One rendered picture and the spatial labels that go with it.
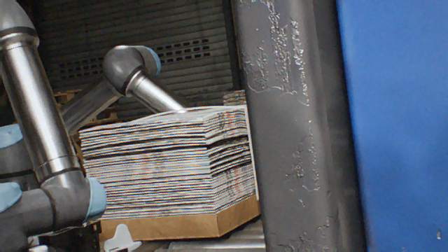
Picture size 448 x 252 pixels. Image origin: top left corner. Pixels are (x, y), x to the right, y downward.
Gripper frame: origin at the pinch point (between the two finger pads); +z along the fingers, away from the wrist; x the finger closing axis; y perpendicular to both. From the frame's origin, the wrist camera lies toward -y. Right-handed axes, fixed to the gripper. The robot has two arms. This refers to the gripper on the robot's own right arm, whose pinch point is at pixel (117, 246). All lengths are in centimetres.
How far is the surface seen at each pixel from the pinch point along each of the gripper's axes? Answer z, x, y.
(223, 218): 1.4, -23.7, 4.6
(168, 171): -0.2, -14.3, 14.1
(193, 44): 761, 382, 96
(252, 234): 5.4, -27.2, 0.3
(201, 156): -0.4, -21.9, 16.5
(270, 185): -95, -75, 25
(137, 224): -1.0, -6.3, 4.5
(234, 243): -1.0, -26.4, 0.4
